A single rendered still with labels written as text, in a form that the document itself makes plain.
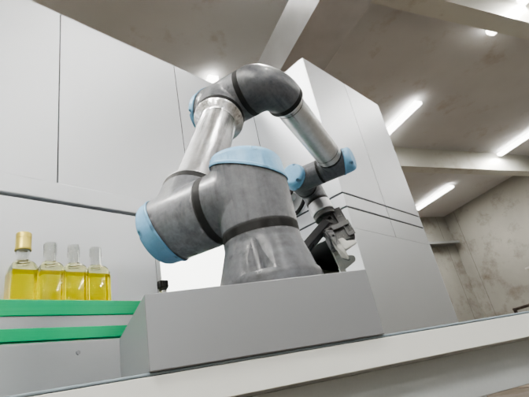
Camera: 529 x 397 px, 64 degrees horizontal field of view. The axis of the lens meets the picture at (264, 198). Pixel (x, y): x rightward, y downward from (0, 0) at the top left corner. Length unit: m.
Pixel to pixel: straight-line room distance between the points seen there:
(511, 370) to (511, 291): 11.03
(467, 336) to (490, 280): 11.42
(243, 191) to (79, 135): 1.03
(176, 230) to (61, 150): 0.89
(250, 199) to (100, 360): 0.52
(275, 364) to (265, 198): 0.23
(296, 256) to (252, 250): 0.06
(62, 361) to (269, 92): 0.70
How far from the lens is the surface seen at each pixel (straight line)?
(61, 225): 1.35
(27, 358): 0.93
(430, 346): 0.61
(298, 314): 0.51
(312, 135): 1.13
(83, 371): 0.96
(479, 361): 0.73
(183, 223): 0.66
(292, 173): 1.29
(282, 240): 0.58
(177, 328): 0.46
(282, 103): 1.02
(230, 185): 0.62
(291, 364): 0.50
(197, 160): 0.80
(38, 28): 1.80
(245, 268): 0.57
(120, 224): 1.43
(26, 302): 0.97
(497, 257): 11.87
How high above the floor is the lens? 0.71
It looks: 25 degrees up
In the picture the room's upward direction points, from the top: 12 degrees counter-clockwise
